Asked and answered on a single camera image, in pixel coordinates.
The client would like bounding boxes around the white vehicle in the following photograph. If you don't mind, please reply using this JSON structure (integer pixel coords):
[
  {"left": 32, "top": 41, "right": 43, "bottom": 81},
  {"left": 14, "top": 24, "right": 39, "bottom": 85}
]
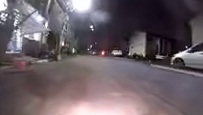
[{"left": 111, "top": 48, "right": 124, "bottom": 58}]

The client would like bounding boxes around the grey asphalt road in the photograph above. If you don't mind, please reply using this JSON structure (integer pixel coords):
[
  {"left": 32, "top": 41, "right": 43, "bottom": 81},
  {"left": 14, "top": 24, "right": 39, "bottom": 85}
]
[{"left": 0, "top": 49, "right": 203, "bottom": 115}]

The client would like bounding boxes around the pale building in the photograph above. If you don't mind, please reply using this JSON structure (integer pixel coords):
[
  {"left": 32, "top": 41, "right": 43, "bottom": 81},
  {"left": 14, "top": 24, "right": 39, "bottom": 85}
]
[{"left": 128, "top": 30, "right": 175, "bottom": 61}]

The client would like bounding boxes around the building with lit front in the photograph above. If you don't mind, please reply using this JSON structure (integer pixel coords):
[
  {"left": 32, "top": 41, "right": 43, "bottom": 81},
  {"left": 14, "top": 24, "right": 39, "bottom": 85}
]
[{"left": 3, "top": 0, "right": 80, "bottom": 60}]

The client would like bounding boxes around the red box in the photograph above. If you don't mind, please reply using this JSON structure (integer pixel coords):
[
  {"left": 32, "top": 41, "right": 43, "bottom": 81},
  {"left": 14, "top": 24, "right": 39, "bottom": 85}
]
[{"left": 16, "top": 59, "right": 28, "bottom": 71}]

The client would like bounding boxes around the white painted line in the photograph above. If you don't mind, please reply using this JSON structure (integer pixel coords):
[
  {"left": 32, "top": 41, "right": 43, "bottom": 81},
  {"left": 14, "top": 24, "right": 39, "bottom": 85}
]
[{"left": 150, "top": 63, "right": 203, "bottom": 80}]

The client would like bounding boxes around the white car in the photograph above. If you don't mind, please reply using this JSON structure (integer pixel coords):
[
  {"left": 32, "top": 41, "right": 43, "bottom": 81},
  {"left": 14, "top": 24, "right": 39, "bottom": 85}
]
[{"left": 169, "top": 38, "right": 203, "bottom": 71}]

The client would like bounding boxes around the tall grey building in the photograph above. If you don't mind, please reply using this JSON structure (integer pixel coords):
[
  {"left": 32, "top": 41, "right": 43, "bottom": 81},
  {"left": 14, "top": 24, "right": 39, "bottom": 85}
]
[{"left": 187, "top": 7, "right": 203, "bottom": 50}]

